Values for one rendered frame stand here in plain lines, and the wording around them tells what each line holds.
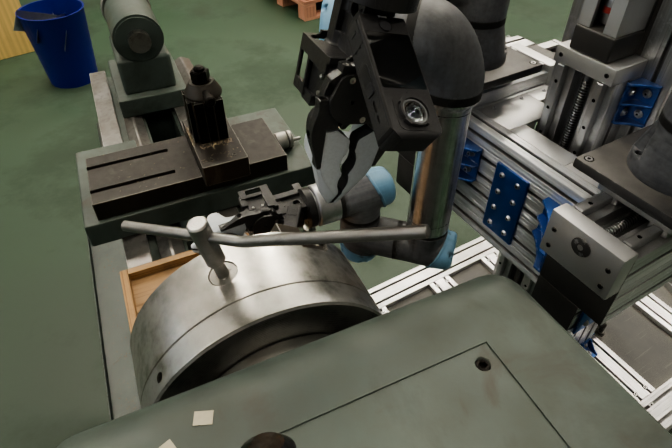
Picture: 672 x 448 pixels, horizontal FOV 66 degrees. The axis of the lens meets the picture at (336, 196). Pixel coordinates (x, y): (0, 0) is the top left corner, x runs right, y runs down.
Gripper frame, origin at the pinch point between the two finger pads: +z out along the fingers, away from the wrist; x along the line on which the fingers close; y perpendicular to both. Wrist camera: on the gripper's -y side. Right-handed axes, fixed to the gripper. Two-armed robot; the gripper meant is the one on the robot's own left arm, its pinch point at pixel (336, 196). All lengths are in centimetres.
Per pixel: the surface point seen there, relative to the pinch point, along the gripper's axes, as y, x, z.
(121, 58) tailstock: 114, 6, 34
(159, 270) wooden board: 42, 8, 48
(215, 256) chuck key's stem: 3.3, 10.4, 9.3
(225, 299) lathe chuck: 0.9, 9.6, 13.4
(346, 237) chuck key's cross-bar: -6.8, 2.3, -0.6
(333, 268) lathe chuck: 2.4, -4.1, 13.0
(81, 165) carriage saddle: 81, 20, 48
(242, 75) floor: 288, -92, 114
